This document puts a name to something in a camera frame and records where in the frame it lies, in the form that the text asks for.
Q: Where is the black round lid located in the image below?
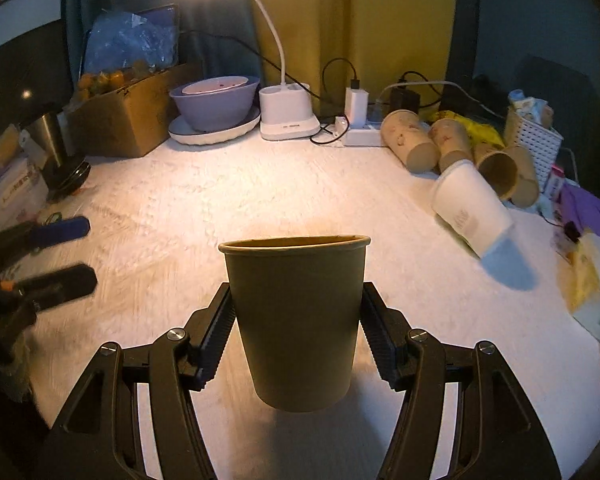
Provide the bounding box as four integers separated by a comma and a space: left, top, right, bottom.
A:
42, 156, 92, 203

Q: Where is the white plastic basket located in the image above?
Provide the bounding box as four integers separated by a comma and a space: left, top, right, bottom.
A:
503, 105, 565, 193

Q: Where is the cardboard box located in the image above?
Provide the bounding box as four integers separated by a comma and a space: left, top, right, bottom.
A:
66, 62, 203, 158

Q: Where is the black cable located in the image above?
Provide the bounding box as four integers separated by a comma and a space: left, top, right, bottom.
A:
307, 58, 362, 146

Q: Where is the white desk lamp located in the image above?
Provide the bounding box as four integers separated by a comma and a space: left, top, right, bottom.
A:
176, 0, 322, 142

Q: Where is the purple bowl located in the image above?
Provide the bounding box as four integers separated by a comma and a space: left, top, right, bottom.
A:
169, 74, 261, 132

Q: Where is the yellow and white packet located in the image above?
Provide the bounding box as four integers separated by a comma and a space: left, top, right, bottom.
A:
560, 232, 600, 346

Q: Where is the white power strip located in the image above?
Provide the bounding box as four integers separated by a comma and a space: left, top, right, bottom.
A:
332, 116, 387, 148

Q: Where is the purple cloth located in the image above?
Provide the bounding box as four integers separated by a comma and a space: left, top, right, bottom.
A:
557, 184, 600, 266

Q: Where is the blue plastic bag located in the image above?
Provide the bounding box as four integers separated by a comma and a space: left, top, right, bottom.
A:
82, 4, 181, 81

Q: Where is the white plate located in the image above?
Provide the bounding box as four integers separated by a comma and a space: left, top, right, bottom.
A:
168, 106, 262, 147

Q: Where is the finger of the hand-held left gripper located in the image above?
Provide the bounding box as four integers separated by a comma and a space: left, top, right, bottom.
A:
0, 263, 99, 317
0, 216, 91, 267

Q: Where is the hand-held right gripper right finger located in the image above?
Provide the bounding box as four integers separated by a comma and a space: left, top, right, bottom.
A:
361, 281, 563, 480

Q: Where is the yellow snack bag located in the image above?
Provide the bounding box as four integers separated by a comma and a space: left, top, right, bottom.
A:
430, 110, 506, 150

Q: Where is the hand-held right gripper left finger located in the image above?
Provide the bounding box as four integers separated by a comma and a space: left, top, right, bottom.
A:
36, 282, 234, 480

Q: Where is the white charger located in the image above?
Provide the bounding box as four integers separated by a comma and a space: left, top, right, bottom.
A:
344, 87, 369, 127

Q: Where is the black power adapter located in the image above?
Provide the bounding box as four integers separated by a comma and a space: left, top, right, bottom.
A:
390, 89, 421, 112

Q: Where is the white printed carton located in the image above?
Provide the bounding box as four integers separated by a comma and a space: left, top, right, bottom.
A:
0, 152, 51, 241

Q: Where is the white paper cup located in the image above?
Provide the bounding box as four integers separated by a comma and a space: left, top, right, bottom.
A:
431, 159, 515, 260

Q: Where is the steel tumbler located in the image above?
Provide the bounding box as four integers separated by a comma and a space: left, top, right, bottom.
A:
30, 110, 71, 168

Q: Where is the printed brown paper cup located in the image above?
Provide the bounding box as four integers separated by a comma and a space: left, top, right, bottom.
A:
380, 109, 440, 171
472, 141, 520, 201
505, 145, 540, 209
427, 119, 472, 175

